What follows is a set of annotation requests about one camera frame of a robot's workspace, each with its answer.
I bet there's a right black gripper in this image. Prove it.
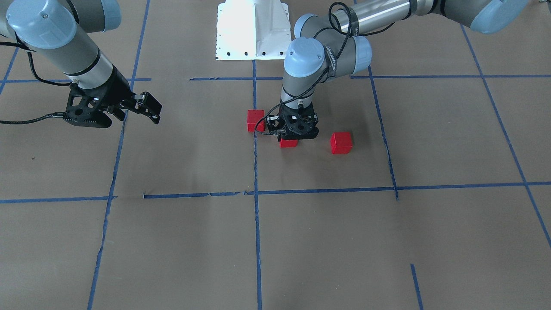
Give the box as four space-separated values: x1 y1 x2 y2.
77 66 163 125

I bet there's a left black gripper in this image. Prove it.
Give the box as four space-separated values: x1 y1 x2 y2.
280 103 315 124

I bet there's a red block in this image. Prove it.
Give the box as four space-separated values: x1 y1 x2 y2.
330 132 353 155
246 109 264 132
279 139 299 149

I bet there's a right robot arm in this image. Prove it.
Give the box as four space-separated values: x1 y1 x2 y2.
1 0 162 129

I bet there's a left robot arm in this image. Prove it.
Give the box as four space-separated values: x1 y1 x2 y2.
268 0 529 132

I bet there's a white pedestal mount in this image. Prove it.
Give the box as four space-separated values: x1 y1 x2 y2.
215 0 291 60

